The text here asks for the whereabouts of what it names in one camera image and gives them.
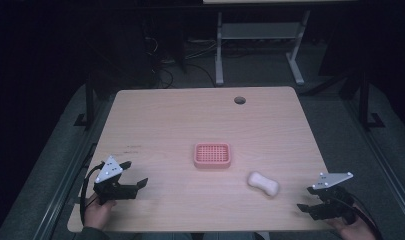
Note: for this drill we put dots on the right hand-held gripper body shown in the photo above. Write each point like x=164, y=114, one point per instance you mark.
x=335, y=205

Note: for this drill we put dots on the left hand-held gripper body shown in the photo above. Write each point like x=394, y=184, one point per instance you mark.
x=115, y=191

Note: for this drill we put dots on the white soap bar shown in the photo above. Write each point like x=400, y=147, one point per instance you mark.
x=263, y=184

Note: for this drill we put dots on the pink soap dish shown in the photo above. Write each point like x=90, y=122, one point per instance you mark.
x=212, y=155

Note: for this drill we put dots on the person's left hand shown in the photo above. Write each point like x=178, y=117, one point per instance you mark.
x=96, y=215

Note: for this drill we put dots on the person's right hand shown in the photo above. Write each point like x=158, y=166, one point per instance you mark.
x=356, y=230

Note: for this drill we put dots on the black metal stand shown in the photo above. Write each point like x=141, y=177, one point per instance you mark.
x=89, y=100
x=364, y=100

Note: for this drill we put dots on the grey metal rail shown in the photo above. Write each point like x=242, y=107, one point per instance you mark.
x=383, y=156
x=61, y=186

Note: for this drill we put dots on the white metal desk frame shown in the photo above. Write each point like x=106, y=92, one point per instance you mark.
x=256, y=30

